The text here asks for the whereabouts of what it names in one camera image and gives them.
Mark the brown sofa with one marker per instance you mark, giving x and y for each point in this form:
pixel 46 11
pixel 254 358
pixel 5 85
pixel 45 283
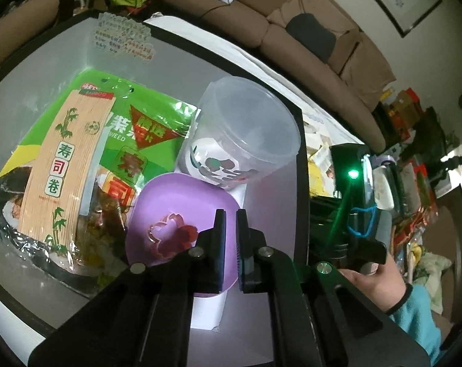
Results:
pixel 350 84

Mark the large black storage box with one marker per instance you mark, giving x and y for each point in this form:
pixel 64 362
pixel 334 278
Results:
pixel 33 305

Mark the clear lidded food container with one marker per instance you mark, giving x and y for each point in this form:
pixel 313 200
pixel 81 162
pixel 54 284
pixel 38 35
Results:
pixel 385 184

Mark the black cushion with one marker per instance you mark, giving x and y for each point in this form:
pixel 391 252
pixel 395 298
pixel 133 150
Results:
pixel 312 35

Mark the teal sleeve forearm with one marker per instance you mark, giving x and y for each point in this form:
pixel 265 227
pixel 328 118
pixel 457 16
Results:
pixel 413 314

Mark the person's right hand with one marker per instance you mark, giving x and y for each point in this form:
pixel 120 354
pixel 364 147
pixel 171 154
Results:
pixel 385 288

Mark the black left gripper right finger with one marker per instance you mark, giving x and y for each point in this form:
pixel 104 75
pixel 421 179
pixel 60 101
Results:
pixel 322 320

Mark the yellow tea box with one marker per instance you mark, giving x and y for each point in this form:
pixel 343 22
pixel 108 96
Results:
pixel 321 179

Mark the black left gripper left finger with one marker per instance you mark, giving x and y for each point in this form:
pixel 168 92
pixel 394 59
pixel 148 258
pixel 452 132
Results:
pixel 143 317

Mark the white sticker label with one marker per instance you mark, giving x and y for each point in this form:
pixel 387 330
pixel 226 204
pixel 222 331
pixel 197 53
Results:
pixel 122 36

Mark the brown armchair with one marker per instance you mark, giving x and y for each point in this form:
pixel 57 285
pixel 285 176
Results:
pixel 24 23

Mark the green sushi seaweed package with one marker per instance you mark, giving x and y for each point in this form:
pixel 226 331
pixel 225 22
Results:
pixel 68 190

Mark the purple plastic bowl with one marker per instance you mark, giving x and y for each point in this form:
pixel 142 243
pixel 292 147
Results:
pixel 197 201

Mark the clear plastic tub container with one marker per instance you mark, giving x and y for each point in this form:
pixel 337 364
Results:
pixel 242 132

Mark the pink flower cookie cutter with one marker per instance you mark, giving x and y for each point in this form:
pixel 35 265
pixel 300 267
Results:
pixel 170 236

